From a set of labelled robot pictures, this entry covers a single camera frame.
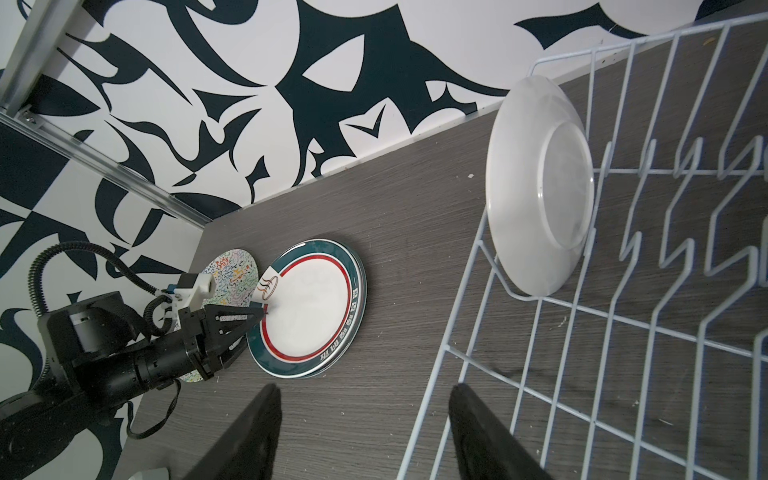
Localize green rimmed white plate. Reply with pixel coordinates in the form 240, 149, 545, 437
247, 238, 368, 379

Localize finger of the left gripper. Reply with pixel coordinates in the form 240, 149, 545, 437
203, 302, 266, 354

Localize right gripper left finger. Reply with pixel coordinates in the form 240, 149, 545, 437
185, 383, 282, 479

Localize colourful squiggle pattern plate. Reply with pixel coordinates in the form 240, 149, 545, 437
179, 248, 260, 384

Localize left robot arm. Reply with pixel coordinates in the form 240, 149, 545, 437
1, 241, 265, 479

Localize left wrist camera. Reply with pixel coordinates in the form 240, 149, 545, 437
166, 273, 216, 320

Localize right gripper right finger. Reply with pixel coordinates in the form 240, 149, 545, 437
449, 383, 552, 479

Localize white wire dish rack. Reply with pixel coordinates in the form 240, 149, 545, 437
397, 5, 767, 479

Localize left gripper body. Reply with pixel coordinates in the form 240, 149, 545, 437
119, 309, 240, 390

